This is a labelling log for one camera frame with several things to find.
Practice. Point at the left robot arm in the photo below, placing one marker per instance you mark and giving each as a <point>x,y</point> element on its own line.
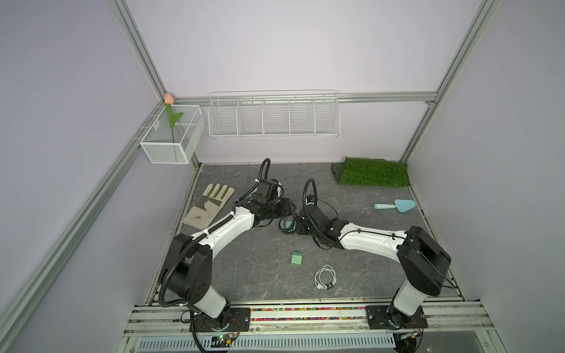
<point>186,275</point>

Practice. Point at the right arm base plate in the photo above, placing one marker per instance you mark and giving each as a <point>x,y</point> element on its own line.
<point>379,317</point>

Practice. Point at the white wire shelf basket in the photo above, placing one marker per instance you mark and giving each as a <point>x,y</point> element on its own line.
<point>274,114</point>

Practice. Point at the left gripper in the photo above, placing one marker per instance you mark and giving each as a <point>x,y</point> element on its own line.
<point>286,204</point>

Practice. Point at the green charger cube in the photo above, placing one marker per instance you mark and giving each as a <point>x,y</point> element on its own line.
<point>297,258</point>

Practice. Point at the green artificial grass mat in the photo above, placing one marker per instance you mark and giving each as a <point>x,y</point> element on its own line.
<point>371,172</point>

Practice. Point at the artificial pink tulip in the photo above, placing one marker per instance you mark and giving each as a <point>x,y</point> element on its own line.
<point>169,100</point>

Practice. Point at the teal garden trowel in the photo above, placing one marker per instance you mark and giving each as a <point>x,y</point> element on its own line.
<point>401,205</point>

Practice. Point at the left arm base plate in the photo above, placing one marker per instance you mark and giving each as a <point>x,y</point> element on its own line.
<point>237,319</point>

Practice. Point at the beige work glove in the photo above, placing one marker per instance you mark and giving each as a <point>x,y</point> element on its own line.
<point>208,206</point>

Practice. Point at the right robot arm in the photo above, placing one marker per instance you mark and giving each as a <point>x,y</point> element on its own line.
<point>424,262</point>

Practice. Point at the white mesh box basket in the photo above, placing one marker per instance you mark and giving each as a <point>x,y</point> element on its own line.
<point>157,140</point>

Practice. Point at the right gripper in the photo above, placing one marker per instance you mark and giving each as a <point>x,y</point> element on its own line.
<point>299,229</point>

